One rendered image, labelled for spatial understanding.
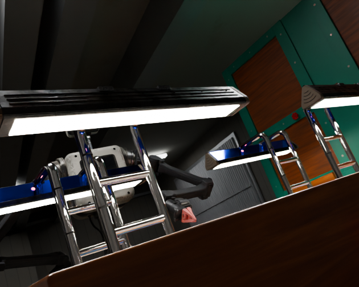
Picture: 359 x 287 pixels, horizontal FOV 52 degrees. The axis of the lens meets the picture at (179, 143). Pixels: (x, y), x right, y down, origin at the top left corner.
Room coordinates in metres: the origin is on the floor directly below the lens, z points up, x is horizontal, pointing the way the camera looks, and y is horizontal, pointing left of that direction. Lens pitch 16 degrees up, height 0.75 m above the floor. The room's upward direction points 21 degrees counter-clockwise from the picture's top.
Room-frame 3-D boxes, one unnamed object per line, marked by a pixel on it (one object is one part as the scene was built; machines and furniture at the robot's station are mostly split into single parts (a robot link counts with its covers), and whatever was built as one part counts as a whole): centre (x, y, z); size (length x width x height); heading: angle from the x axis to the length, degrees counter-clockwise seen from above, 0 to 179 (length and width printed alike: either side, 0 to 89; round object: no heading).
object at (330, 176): (2.13, -0.63, 0.83); 0.30 x 0.06 x 0.07; 40
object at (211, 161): (1.80, -0.33, 1.08); 0.62 x 0.08 x 0.07; 130
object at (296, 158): (1.74, -0.38, 0.90); 0.20 x 0.19 x 0.45; 130
